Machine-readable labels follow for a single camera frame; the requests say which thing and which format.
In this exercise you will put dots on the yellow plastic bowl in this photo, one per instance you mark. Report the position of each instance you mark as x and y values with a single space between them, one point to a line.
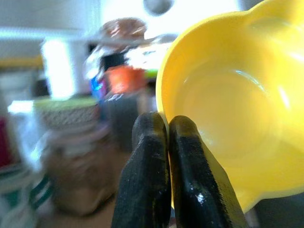
237 107

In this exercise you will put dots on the clear jar orange lid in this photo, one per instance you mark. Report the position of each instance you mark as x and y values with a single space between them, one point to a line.
123 80

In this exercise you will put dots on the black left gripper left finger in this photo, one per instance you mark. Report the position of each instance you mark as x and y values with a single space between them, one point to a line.
142 171

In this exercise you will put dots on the green and white mug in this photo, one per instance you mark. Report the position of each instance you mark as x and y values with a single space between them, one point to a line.
23 194

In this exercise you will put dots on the white water filter cartridge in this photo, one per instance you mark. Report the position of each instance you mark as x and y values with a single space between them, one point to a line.
57 69

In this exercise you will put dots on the patterned container green lid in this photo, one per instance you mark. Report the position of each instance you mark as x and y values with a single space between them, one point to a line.
66 111

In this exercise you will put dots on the clear white plastic container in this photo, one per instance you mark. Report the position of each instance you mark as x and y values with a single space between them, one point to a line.
21 128

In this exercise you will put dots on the jar of brown powder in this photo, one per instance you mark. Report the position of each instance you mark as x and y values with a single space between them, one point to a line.
78 171

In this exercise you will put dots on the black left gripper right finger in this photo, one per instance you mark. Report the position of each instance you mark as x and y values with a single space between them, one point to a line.
194 180

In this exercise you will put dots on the dark red plastic container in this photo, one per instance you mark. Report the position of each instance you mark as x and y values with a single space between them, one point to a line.
3 142

